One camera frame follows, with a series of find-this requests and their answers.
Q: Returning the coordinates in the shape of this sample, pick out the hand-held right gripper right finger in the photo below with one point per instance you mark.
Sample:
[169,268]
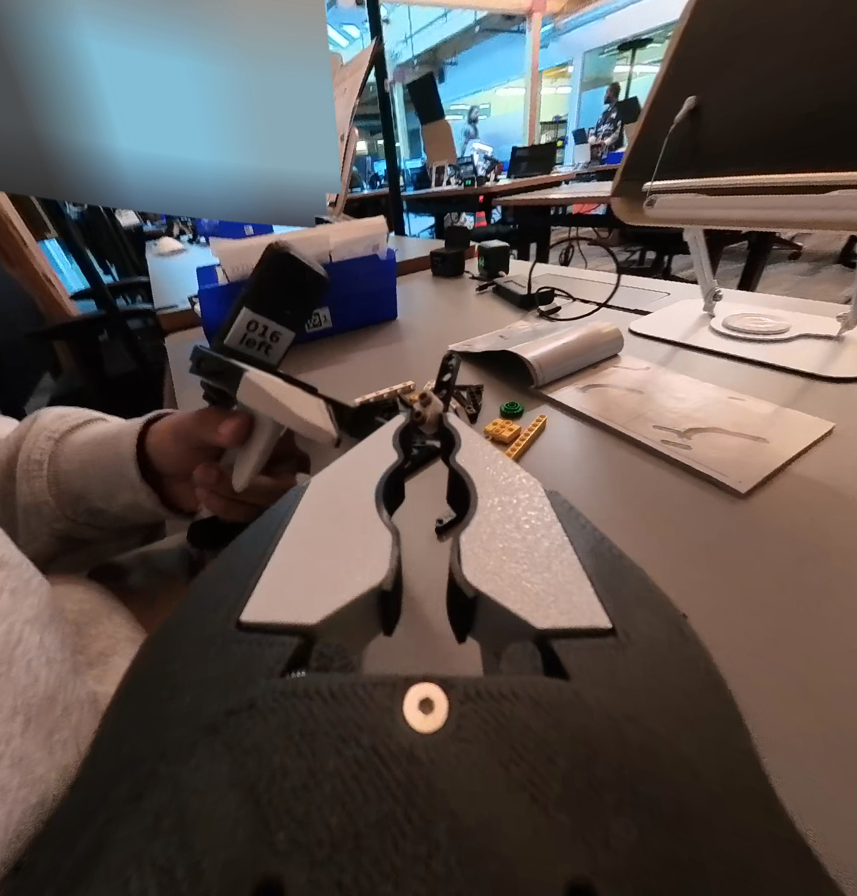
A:
[533,553]

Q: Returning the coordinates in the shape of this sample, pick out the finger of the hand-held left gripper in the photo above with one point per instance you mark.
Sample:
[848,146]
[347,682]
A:
[288,409]

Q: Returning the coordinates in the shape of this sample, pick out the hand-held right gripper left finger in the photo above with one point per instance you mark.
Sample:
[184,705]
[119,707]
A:
[323,546]

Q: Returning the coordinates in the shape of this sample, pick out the black lego assembly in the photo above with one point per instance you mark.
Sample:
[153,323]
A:
[448,378]

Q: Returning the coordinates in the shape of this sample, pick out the person's left forearm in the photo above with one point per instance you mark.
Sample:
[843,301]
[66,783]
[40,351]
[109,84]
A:
[64,476]

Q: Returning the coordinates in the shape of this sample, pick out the pile of black grey lego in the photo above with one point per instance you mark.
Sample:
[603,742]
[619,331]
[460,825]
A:
[383,397]

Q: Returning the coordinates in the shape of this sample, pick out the long yellow lego beam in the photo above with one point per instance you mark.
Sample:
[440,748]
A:
[527,437]

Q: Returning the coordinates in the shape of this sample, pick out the yellow lego brick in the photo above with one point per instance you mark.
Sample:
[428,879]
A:
[502,430]

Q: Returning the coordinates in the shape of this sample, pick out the green lego gear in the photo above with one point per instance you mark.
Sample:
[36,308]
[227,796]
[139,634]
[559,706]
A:
[512,409]

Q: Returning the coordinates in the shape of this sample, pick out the person's left hand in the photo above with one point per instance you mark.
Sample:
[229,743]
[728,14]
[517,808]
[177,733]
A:
[183,455]

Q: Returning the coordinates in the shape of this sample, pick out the white papers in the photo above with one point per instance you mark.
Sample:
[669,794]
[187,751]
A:
[344,241]

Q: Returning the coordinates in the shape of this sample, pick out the blue storage bin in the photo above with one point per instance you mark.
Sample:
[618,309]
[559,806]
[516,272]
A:
[362,301]

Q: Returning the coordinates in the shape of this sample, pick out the black cube charger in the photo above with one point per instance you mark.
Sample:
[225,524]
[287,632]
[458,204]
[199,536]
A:
[448,262]

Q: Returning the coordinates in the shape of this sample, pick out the tan cardboard board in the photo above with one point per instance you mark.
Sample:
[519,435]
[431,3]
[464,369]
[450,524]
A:
[351,126]

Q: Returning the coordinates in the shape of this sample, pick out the black pole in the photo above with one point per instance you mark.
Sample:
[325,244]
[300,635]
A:
[386,140]

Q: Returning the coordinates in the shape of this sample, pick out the black office chair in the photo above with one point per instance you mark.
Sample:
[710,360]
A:
[106,364]

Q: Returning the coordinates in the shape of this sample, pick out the flat printed paper sheet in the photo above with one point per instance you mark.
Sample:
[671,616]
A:
[715,434]

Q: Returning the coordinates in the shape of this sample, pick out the black and tan panel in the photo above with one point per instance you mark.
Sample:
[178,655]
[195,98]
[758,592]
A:
[428,105]

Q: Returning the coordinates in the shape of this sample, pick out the flat black adapter box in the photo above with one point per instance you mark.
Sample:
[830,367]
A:
[516,290]

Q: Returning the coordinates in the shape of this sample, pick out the white laptop stand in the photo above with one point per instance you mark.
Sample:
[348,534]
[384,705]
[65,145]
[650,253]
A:
[680,329]

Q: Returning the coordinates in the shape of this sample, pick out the long wooden desk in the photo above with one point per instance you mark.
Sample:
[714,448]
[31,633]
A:
[540,183]

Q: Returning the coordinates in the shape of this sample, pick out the black monitor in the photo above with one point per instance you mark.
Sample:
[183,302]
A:
[532,159]

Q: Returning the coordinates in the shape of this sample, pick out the silver laptop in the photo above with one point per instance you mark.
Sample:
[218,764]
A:
[764,105]

